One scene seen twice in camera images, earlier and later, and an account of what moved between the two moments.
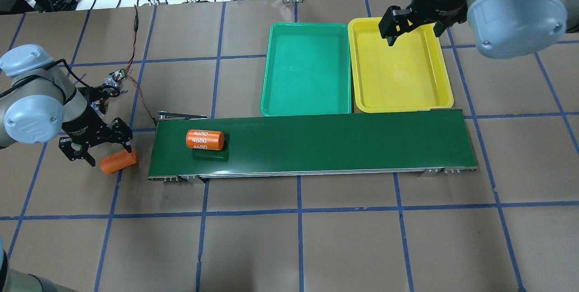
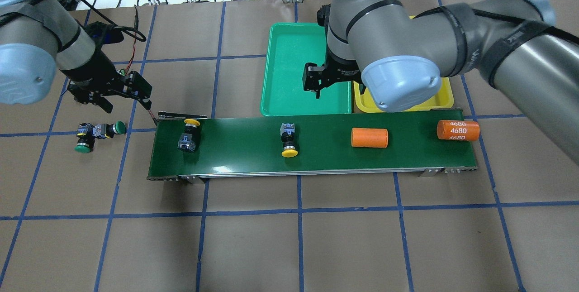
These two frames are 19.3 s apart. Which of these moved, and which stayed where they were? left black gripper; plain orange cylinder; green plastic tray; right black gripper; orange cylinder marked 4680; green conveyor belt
Moved: plain orange cylinder; right black gripper; left black gripper; orange cylinder marked 4680
Stayed: green conveyor belt; green plastic tray
